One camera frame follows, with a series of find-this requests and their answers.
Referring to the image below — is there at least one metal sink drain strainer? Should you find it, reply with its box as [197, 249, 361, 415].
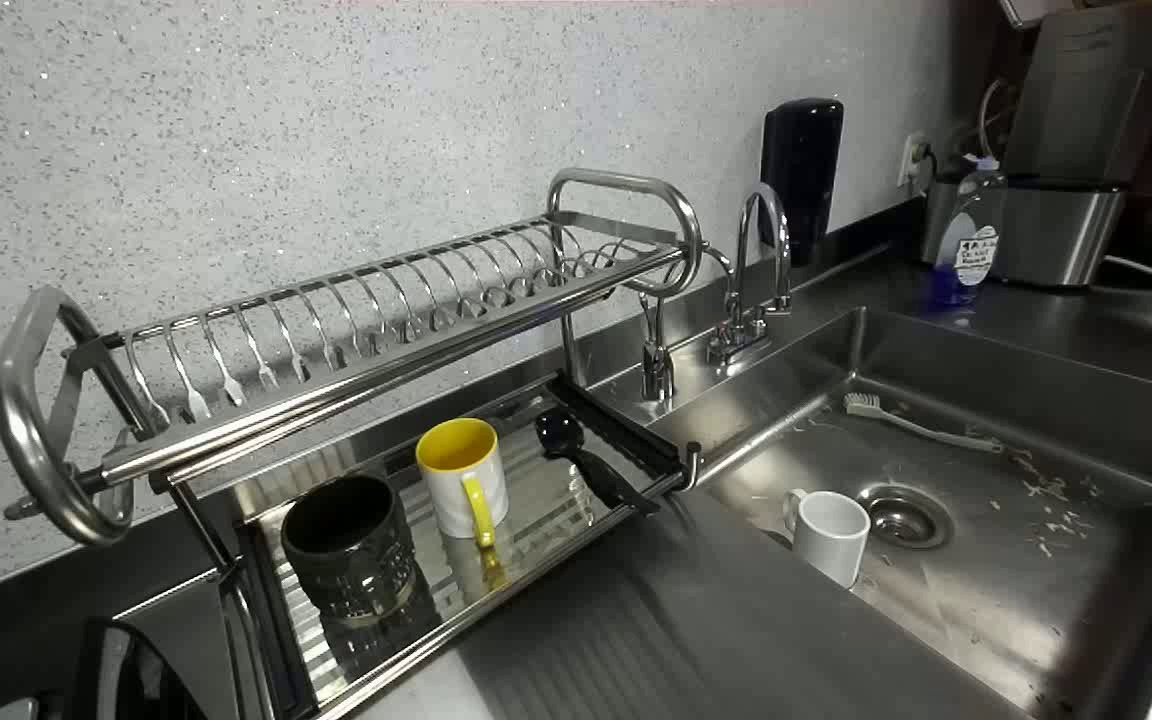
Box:
[856, 480, 957, 557]

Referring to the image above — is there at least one stainless steel sink basin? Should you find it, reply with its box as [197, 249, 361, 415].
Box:
[679, 302, 1152, 720]

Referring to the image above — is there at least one small chrome tap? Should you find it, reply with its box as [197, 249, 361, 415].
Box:
[631, 244, 739, 415]

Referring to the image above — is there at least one tall chrome gooseneck faucet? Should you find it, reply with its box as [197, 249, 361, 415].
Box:
[702, 182, 797, 378]

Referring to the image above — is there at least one stainless steel two-tier dish rack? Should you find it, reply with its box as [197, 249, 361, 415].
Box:
[0, 166, 712, 720]

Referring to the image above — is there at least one white dish brush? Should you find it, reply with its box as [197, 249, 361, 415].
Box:
[839, 390, 1008, 457]

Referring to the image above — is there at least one plain white mug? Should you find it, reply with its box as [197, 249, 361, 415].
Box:
[779, 483, 874, 593]

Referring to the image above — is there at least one blue dish soap bottle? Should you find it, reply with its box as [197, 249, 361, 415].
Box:
[927, 152, 1008, 317]

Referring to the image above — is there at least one stainless steel container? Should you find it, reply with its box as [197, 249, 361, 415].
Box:
[921, 177, 1128, 292]

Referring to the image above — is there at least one grey coffee machine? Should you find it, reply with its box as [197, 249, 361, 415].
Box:
[1001, 0, 1152, 192]

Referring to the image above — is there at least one white wall outlet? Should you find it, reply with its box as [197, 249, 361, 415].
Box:
[897, 130, 935, 192]

